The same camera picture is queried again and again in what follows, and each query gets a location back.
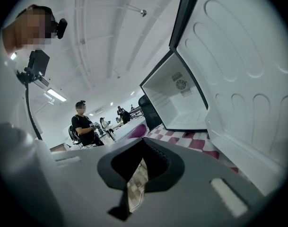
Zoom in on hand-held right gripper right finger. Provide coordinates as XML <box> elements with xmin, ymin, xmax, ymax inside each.
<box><xmin>143</xmin><ymin>137</ymin><xmax>185</xmax><ymax>194</ymax></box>

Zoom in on ceiling lamp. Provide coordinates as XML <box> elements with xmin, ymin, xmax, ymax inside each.
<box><xmin>46</xmin><ymin>88</ymin><xmax>67</xmax><ymax>103</ymax></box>

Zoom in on black neck strap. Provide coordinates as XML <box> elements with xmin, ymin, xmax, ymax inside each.
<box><xmin>25</xmin><ymin>82</ymin><xmax>43</xmax><ymax>141</ymax></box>

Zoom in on black office chair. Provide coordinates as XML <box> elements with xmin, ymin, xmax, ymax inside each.
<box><xmin>138</xmin><ymin>94</ymin><xmax>162</xmax><ymax>131</ymax></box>

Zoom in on black head camera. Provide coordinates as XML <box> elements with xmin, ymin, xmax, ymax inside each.
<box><xmin>55</xmin><ymin>18</ymin><xmax>69</xmax><ymax>40</ymax></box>

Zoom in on white gridded cloth table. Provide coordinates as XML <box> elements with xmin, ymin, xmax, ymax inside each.
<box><xmin>112</xmin><ymin>120</ymin><xmax>147</xmax><ymax>142</ymax></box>

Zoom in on red white checkered table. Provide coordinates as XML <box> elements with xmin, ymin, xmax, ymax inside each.
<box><xmin>145</xmin><ymin>123</ymin><xmax>240</xmax><ymax>175</ymax></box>

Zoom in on person's white shirt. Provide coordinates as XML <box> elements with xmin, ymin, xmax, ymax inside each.
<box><xmin>0</xmin><ymin>46</ymin><xmax>53</xmax><ymax>152</ymax></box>

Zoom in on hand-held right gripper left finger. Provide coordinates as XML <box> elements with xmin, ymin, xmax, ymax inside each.
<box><xmin>97</xmin><ymin>138</ymin><xmax>145</xmax><ymax>191</ymax></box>

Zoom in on white mini fridge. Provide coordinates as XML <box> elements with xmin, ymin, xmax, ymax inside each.
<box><xmin>139</xmin><ymin>0</ymin><xmax>288</xmax><ymax>197</ymax></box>

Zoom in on person's head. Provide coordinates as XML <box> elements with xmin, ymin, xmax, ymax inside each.
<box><xmin>1</xmin><ymin>4</ymin><xmax>57</xmax><ymax>57</ymax></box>

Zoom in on black chest-mounted device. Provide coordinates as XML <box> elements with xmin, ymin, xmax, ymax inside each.
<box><xmin>17</xmin><ymin>49</ymin><xmax>51</xmax><ymax>85</ymax></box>

